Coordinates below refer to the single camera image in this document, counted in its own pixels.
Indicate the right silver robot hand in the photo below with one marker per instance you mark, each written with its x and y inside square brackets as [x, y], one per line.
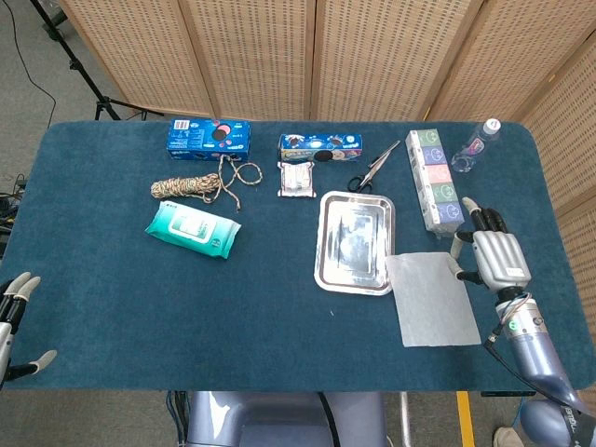
[498, 256]

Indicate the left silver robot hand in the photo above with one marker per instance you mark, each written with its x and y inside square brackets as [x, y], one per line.
[5, 340]

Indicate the white paper sheet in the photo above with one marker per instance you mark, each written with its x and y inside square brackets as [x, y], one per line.
[433, 302]

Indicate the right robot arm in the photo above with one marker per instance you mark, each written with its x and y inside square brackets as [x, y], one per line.
[535, 354]

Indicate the stainless steel tray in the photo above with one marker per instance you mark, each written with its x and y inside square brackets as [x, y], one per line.
[354, 233]

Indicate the pastel tissue multipack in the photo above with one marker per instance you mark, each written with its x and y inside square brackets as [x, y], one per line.
[437, 179]

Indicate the clear plastic water bottle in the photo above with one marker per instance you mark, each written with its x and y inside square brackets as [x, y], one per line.
[475, 146]

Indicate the beige shoe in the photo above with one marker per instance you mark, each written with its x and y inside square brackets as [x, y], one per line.
[507, 437]

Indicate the blue tablecloth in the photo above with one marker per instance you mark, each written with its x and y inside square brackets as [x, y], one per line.
[186, 316]

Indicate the small white cookie packet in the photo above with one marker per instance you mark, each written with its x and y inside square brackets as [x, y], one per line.
[296, 179]

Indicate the green wet wipes pack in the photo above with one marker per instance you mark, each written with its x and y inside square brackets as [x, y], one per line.
[191, 228]

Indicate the light blue cartoon Oreo box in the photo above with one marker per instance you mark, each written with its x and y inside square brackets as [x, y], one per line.
[302, 151]

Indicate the black tripod stand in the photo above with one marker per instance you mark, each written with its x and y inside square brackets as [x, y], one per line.
[104, 104]

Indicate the grey robot torso base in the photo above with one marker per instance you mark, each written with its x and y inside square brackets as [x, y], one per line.
[279, 419]

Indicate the dark blue Oreo box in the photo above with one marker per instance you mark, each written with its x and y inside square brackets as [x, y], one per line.
[195, 139]

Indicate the wicker folding screen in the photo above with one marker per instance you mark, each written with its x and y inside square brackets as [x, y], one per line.
[261, 56]

